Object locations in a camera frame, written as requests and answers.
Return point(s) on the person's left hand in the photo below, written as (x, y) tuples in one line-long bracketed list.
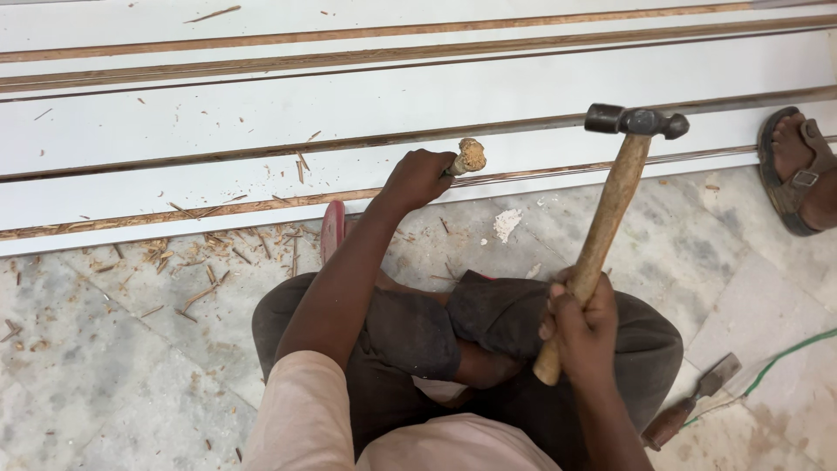
[(412, 180)]

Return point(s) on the person's right hand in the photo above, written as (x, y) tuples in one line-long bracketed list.
[(585, 333)]

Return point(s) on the person's left fingers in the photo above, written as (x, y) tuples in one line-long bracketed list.
[(435, 163)]

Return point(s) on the red sandal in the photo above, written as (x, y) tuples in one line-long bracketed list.
[(332, 230)]

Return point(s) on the white laminated board with grooves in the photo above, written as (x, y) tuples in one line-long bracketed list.
[(261, 144)]

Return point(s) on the pile of wood chips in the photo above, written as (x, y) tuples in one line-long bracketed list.
[(196, 261)]

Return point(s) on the brown leather sandal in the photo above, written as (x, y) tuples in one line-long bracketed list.
[(788, 186)]

